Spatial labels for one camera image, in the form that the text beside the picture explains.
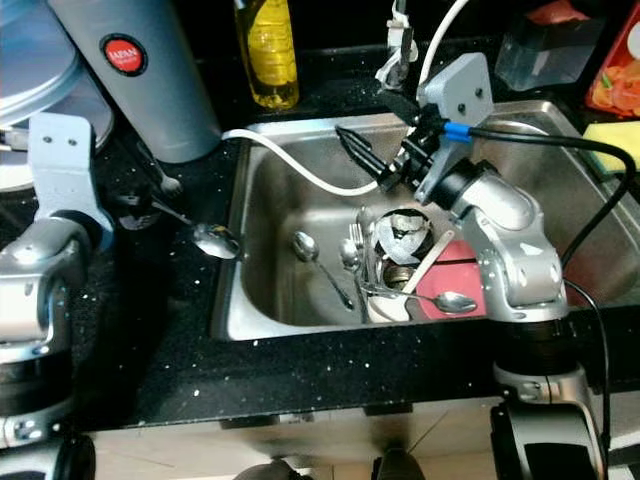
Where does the yellow and green sponge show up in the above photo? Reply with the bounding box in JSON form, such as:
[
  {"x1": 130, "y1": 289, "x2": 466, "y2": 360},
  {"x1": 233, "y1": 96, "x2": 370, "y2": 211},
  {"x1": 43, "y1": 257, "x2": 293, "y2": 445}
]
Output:
[{"x1": 580, "y1": 120, "x2": 640, "y2": 176}]

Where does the black robot left foot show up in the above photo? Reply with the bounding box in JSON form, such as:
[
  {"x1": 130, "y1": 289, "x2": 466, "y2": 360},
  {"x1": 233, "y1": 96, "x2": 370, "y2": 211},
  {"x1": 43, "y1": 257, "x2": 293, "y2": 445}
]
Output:
[{"x1": 240, "y1": 458, "x2": 306, "y2": 480}]

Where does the white tape wrap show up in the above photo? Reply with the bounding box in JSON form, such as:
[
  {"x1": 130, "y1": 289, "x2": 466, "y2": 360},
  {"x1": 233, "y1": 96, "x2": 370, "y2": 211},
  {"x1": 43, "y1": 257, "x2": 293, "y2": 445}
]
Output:
[{"x1": 377, "y1": 12, "x2": 419, "y2": 89}]

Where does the black cable with silver plug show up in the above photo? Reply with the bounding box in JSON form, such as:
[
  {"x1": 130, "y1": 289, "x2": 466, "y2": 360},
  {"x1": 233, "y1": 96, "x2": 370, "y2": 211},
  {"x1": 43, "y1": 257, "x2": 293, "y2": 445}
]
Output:
[{"x1": 0, "y1": 125, "x2": 33, "y2": 153}]

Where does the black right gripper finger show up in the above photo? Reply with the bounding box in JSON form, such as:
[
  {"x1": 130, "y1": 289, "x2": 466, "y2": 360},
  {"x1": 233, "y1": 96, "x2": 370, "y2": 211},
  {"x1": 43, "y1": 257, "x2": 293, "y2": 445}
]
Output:
[
  {"x1": 378, "y1": 84, "x2": 433, "y2": 123},
  {"x1": 335, "y1": 126, "x2": 401, "y2": 191}
]

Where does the orange peach soap bottle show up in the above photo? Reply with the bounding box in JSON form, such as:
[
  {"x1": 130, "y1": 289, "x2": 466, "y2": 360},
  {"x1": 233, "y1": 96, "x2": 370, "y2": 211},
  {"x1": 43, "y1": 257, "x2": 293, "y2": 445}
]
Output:
[{"x1": 585, "y1": 5, "x2": 640, "y2": 121}]

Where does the chrome gooseneck faucet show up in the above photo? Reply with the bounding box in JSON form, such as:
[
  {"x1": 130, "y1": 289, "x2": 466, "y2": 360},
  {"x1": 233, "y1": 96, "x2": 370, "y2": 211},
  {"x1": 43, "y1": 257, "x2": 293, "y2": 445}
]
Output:
[{"x1": 375, "y1": 0, "x2": 421, "y2": 91}]

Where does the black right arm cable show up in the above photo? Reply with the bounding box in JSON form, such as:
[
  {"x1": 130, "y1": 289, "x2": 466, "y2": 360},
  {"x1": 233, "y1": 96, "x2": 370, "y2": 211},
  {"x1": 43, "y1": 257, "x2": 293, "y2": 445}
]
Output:
[{"x1": 445, "y1": 120, "x2": 636, "y2": 451}]

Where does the black sink strainer with tissue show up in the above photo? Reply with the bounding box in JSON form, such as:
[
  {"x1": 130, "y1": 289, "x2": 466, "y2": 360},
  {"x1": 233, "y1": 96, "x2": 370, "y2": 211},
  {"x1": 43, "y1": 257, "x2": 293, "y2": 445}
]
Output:
[{"x1": 370, "y1": 205, "x2": 436, "y2": 266}]

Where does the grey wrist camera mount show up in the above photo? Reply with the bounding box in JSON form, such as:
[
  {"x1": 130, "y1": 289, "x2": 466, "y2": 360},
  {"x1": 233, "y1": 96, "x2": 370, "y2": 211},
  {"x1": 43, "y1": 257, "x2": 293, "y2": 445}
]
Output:
[
  {"x1": 415, "y1": 52, "x2": 496, "y2": 206},
  {"x1": 28, "y1": 112, "x2": 113, "y2": 241}
]

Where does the grey thermos with red label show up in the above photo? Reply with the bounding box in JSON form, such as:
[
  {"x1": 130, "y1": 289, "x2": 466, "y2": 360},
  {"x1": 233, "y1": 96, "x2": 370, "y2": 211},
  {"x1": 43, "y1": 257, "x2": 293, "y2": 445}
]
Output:
[{"x1": 48, "y1": 0, "x2": 223, "y2": 166}]

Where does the stainless steel sink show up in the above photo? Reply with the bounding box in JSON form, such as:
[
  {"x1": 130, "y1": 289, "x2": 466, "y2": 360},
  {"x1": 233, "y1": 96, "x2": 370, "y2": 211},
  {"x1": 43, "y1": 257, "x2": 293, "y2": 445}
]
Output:
[{"x1": 210, "y1": 100, "x2": 640, "y2": 343}]

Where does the white round appliance lid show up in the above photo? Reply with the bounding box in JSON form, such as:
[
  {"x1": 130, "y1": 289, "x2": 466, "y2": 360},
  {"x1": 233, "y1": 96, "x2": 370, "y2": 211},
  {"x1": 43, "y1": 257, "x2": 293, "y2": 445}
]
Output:
[{"x1": 0, "y1": 0, "x2": 89, "y2": 193}]

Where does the yellow cooking oil bottle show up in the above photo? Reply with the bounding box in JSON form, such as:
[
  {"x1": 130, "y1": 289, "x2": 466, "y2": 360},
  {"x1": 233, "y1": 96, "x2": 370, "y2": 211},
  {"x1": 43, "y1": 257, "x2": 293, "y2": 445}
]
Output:
[{"x1": 233, "y1": 0, "x2": 301, "y2": 111}]

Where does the clear glass cup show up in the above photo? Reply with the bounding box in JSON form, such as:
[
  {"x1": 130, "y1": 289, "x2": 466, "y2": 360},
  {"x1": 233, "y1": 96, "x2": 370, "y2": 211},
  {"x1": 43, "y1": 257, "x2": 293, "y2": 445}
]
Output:
[{"x1": 368, "y1": 258, "x2": 416, "y2": 323}]

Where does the black robot foot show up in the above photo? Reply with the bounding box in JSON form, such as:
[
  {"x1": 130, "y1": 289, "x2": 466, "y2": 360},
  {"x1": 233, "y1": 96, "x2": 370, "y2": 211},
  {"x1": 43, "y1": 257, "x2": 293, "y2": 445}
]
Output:
[
  {"x1": 240, "y1": 458, "x2": 306, "y2": 480},
  {"x1": 372, "y1": 448, "x2": 429, "y2": 480}
]

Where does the black robot right foot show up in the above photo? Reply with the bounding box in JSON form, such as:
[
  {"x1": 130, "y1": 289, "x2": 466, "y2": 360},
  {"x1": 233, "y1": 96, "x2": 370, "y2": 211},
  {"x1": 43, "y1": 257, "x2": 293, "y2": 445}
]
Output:
[{"x1": 372, "y1": 448, "x2": 429, "y2": 480}]

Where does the pink plastic plate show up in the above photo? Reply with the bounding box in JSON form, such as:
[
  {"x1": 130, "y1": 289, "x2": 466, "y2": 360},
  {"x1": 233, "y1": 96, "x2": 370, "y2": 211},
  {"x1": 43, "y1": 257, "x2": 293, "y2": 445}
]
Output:
[{"x1": 415, "y1": 238, "x2": 486, "y2": 321}]

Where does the white plastic ladle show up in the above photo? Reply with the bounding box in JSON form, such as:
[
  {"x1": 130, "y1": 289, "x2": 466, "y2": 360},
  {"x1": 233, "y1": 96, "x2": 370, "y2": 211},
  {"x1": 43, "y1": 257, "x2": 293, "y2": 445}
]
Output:
[{"x1": 365, "y1": 230, "x2": 456, "y2": 323}]

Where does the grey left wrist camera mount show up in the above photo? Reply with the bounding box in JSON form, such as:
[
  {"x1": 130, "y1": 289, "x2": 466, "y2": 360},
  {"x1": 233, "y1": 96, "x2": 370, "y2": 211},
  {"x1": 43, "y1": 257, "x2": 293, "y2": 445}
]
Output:
[{"x1": 28, "y1": 112, "x2": 113, "y2": 241}]

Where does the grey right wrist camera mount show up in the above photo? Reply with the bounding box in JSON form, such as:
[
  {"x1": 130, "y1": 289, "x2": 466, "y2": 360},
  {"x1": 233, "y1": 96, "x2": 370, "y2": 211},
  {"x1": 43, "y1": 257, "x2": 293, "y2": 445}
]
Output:
[{"x1": 415, "y1": 52, "x2": 496, "y2": 206}]

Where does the blue tape band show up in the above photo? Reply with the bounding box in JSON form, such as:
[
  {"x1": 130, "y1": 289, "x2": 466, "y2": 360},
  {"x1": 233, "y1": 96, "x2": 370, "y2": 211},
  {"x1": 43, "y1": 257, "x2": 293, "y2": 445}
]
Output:
[{"x1": 445, "y1": 120, "x2": 473, "y2": 143}]

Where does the white flexible hose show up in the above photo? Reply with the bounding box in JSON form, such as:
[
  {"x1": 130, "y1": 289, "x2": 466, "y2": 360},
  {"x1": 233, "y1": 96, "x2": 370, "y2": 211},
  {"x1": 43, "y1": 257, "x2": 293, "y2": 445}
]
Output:
[{"x1": 220, "y1": 0, "x2": 473, "y2": 196}]

